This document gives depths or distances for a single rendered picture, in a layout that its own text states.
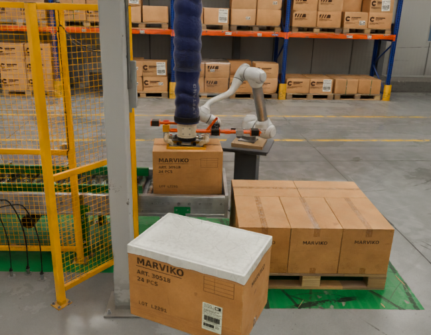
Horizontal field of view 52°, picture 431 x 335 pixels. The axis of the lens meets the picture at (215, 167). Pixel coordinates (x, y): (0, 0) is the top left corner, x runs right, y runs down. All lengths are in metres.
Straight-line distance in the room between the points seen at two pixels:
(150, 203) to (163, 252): 1.74
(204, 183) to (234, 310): 1.98
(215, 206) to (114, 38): 1.72
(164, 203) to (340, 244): 1.47
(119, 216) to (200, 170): 1.05
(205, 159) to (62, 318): 1.65
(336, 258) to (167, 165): 1.57
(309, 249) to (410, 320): 0.87
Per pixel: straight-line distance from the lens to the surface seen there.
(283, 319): 3.43
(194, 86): 3.78
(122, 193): 2.99
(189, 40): 3.70
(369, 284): 3.89
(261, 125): 4.48
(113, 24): 2.76
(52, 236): 3.31
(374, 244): 3.70
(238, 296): 2.03
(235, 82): 4.33
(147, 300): 2.31
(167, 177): 3.86
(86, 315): 3.49
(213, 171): 3.85
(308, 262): 3.64
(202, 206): 3.81
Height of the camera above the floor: 2.10
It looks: 20 degrees down
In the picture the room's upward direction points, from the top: 2 degrees clockwise
